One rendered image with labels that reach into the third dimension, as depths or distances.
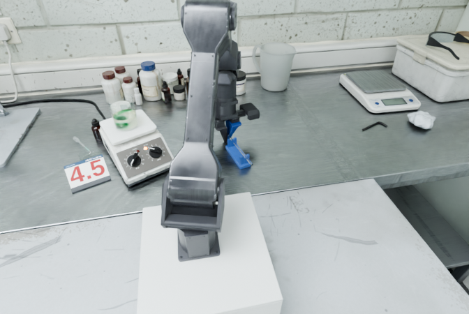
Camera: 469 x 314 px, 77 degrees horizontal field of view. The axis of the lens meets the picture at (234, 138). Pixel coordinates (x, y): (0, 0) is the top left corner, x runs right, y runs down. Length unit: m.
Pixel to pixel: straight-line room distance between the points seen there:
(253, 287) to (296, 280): 0.15
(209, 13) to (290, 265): 0.46
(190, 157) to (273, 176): 0.38
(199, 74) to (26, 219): 0.52
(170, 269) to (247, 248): 0.12
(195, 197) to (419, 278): 0.45
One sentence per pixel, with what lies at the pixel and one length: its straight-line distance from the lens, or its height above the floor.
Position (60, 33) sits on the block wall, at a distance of 1.25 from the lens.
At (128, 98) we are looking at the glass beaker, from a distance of 0.81.
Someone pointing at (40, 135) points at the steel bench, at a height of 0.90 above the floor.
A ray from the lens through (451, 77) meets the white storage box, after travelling 1.23.
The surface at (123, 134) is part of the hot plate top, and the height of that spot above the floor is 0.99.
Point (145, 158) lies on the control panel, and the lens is 0.76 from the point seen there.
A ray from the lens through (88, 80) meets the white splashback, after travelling 1.24.
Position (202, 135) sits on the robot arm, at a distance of 0.42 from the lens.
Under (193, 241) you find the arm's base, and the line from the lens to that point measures 0.45.
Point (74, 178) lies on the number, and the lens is 0.82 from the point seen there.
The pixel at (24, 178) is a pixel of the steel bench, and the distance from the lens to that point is 0.91.
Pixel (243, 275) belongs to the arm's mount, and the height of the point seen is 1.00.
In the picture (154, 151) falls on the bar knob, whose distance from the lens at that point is 0.75.
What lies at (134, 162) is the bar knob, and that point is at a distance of 0.74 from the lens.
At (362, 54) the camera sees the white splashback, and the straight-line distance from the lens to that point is 1.42.
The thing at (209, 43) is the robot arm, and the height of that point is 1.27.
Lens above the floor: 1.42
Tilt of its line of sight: 37 degrees down
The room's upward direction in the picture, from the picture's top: straight up
